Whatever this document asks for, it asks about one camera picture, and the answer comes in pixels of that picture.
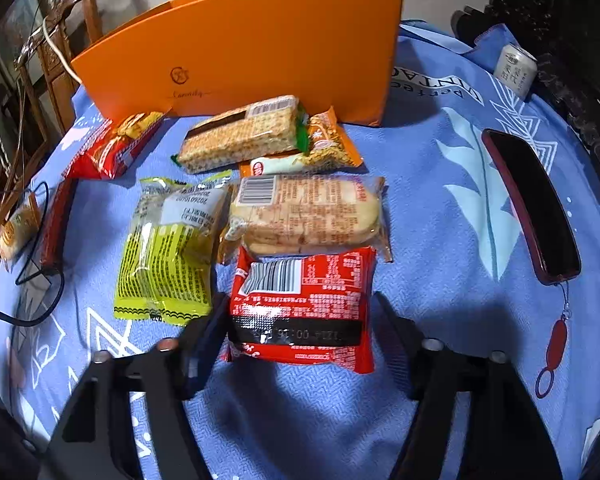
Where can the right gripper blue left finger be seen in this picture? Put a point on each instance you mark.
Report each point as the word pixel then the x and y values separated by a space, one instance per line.
pixel 94 437

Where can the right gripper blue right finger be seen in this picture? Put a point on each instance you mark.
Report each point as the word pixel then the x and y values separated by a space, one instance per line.
pixel 476 408

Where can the yellow green snack pack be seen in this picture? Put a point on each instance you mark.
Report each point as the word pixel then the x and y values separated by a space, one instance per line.
pixel 165 269

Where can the small red snack packet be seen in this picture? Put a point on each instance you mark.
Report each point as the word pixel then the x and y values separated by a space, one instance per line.
pixel 304 311

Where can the orange label biscuit pack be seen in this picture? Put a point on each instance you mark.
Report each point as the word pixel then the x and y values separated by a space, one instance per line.
pixel 19 228

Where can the brown bread pack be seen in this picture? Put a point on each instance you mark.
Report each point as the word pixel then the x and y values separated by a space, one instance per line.
pixel 285 215

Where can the sesame cracker pack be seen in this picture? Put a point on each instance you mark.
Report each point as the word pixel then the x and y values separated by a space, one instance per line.
pixel 273 126

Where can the orange noodle snack packet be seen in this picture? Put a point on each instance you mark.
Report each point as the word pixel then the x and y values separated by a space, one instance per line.
pixel 330 148

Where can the long red biscuit box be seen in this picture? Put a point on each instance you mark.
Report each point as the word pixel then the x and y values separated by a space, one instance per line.
pixel 55 227

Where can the blue patterned tablecloth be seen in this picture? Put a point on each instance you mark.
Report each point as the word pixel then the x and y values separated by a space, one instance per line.
pixel 461 270

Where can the smartphone in red case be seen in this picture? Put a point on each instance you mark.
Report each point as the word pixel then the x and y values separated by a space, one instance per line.
pixel 553 250

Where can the red wafer snack bag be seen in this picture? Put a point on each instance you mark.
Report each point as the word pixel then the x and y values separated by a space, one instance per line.
pixel 112 148

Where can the carved wooden chair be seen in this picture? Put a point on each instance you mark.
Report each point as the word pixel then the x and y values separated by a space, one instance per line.
pixel 49 43

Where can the white beverage can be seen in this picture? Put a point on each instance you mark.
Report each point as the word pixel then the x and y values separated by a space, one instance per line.
pixel 516 69

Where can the orange cardboard box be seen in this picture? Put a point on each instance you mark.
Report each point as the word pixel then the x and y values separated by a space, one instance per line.
pixel 203 57

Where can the dark carved wooden sofa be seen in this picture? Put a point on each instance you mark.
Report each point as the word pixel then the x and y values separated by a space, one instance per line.
pixel 564 36

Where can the red phone strap charm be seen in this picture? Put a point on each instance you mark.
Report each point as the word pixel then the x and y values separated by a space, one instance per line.
pixel 556 347

